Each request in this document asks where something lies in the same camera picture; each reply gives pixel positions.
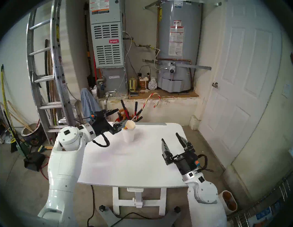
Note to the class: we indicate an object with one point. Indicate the black pole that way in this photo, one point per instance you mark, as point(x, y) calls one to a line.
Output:
point(46, 64)

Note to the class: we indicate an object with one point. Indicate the white panel door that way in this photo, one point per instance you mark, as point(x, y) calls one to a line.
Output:
point(240, 68)

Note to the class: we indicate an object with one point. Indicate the black base knob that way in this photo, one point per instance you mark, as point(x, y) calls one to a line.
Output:
point(102, 208)
point(177, 209)

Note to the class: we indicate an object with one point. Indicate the blue ceramic pot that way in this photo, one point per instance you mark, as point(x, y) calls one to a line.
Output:
point(34, 139)

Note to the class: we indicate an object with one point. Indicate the corrugated steel flex pipe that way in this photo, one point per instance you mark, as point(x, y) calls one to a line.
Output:
point(131, 40)

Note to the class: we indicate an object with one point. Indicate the brass gas pipe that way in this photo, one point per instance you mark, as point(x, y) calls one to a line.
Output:
point(143, 45)

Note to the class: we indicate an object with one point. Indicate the white table leg frame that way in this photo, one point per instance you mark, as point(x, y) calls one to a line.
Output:
point(116, 201)

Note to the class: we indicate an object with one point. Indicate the white pvc pipe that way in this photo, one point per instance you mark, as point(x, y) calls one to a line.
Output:
point(105, 105)

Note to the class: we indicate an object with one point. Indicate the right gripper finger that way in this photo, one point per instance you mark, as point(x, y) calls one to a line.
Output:
point(185, 144)
point(166, 151)

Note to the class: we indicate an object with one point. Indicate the wooden platform board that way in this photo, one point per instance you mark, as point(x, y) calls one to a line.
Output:
point(171, 94)

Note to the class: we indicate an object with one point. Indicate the grey table base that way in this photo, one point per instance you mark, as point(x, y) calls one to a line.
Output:
point(107, 217)

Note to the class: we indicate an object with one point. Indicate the silver door knob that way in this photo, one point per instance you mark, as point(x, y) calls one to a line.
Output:
point(215, 85)

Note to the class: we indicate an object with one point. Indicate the blue printed box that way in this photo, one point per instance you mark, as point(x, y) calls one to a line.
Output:
point(263, 214)

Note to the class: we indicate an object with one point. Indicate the white paper cup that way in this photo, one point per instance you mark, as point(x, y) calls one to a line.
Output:
point(131, 125)
point(129, 131)
point(128, 137)

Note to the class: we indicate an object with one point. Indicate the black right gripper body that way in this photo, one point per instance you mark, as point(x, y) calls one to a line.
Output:
point(184, 163)

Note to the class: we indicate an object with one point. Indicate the black tool grip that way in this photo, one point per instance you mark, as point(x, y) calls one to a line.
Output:
point(140, 118)

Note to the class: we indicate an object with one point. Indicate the aluminium step ladder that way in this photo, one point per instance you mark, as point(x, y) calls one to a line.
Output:
point(66, 120)

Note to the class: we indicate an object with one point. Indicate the blue cloth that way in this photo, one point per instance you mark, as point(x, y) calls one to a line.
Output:
point(87, 103)

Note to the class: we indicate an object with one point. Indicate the black dustpan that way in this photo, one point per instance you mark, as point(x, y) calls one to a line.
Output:
point(33, 161)

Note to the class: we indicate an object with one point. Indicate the striped candy cane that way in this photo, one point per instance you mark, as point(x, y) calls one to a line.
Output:
point(143, 105)

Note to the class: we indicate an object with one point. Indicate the yellow green scrub brush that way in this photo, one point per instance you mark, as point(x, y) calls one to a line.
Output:
point(41, 148)

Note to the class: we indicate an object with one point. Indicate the grey water heater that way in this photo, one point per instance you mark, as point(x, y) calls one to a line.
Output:
point(190, 34)

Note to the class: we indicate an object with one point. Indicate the green watering can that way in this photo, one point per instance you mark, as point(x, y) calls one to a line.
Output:
point(23, 149)

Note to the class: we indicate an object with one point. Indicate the foil wrapped bundle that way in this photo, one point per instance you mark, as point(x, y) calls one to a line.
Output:
point(152, 84)

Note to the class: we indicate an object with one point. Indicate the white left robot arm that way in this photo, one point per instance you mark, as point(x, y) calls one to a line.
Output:
point(61, 174)

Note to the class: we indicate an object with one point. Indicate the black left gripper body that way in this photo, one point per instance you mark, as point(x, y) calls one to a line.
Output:
point(101, 122)

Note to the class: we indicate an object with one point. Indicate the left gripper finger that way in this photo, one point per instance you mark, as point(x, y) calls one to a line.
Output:
point(111, 112)
point(118, 128)

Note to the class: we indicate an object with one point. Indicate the white light switch plate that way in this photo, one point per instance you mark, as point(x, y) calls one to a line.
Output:
point(286, 90)

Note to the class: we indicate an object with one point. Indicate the aluminium extension ladder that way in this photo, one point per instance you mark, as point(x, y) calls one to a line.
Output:
point(56, 45)

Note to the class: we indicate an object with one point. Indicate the grey bryant furnace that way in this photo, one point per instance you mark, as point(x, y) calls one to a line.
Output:
point(107, 45)

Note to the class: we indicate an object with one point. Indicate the wicker basket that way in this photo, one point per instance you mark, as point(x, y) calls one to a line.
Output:
point(144, 85)

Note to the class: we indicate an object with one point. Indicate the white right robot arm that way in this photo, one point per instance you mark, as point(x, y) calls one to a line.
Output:
point(203, 212)

